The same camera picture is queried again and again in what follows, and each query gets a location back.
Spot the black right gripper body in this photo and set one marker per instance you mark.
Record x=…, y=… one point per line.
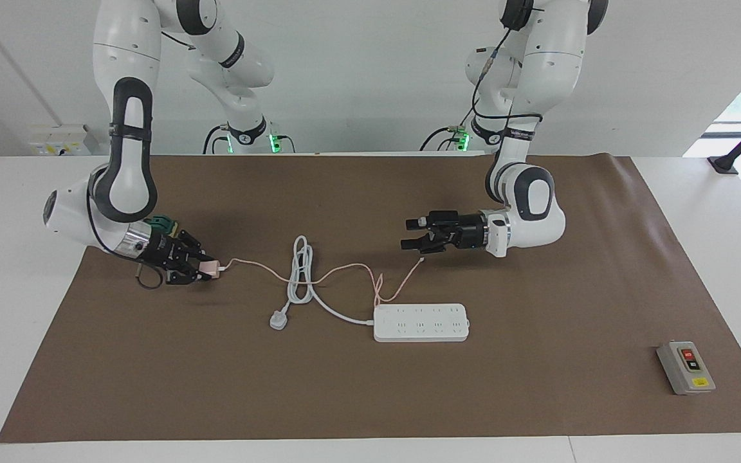
x=159, y=254

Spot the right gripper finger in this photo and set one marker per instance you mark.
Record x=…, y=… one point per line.
x=193, y=247
x=184, y=276

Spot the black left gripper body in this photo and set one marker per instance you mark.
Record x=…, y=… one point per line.
x=460, y=231

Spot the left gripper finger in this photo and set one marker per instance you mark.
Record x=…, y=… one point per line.
x=419, y=245
x=417, y=222

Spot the pink usb charger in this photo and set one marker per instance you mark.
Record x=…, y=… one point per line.
x=211, y=268

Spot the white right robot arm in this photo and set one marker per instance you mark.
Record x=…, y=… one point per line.
x=126, y=38

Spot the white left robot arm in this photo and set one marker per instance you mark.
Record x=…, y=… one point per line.
x=550, y=58

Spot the white power strip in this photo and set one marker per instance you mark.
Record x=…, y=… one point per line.
x=422, y=321

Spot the white three-pin plug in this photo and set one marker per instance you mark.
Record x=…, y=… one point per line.
x=278, y=320

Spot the brown paper table mat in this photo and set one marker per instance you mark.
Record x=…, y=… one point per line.
x=370, y=386

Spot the green knife switch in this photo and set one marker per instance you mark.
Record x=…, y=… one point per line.
x=163, y=222

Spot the white wall outlet box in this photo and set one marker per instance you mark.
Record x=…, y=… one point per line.
x=62, y=140

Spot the grey on-off switch box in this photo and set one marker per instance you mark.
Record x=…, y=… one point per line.
x=686, y=373

